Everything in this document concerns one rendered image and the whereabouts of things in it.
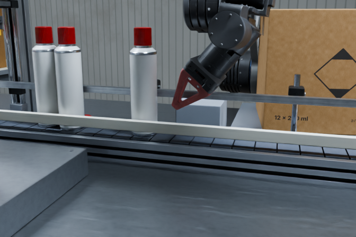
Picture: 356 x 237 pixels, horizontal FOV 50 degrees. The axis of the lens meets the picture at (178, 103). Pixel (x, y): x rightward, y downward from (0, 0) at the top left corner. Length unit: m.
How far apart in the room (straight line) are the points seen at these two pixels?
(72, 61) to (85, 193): 0.27
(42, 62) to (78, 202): 0.32
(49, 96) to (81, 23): 3.23
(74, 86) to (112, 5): 3.07
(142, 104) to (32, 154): 0.21
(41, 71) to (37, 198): 0.31
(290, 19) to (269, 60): 0.09
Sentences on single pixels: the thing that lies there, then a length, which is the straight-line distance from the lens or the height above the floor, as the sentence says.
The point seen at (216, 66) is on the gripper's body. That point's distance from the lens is 0.66.
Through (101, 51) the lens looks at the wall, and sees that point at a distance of 3.91.
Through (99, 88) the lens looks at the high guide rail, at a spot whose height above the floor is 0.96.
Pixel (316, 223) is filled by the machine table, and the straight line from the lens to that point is 0.57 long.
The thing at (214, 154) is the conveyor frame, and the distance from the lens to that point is 0.67.
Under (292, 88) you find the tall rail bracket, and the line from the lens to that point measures 0.77.
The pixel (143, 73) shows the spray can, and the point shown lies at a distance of 0.70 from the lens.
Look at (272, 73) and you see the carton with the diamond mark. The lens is 0.85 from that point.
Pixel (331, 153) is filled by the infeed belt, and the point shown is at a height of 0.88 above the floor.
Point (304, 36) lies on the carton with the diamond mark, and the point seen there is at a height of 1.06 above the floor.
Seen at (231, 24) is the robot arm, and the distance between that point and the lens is 0.58.
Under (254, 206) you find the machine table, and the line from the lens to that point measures 0.59.
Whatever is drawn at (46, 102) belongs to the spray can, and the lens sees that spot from 0.82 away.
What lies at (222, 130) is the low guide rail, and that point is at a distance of 0.67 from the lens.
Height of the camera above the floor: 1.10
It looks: 13 degrees down
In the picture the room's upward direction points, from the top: straight up
